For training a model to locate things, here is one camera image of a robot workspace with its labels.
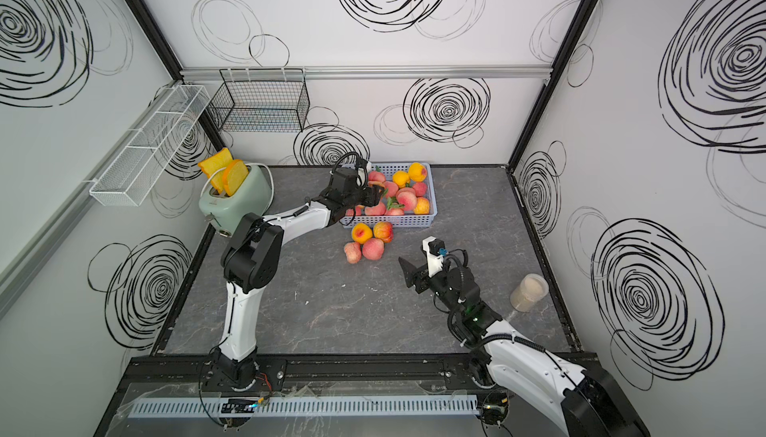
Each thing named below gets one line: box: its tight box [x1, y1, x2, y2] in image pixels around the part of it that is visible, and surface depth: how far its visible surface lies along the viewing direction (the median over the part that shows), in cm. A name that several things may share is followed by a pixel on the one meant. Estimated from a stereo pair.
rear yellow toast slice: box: [197, 147, 234, 195], surface depth 93 cm
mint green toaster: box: [198, 164, 273, 238], surface depth 93 cm
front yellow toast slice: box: [222, 159, 250, 197], surface depth 93 cm
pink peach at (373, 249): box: [362, 237, 385, 261], surface depth 93 cm
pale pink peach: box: [344, 241, 363, 265], surface depth 93 cm
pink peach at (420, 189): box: [412, 181, 428, 198], surface depth 109 cm
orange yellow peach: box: [412, 196, 430, 215], surface depth 104 cm
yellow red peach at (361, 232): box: [351, 222, 374, 245], surface depth 97 cm
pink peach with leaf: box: [395, 186, 417, 212], surface depth 100 cm
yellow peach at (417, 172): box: [408, 161, 427, 183], surface depth 110 cm
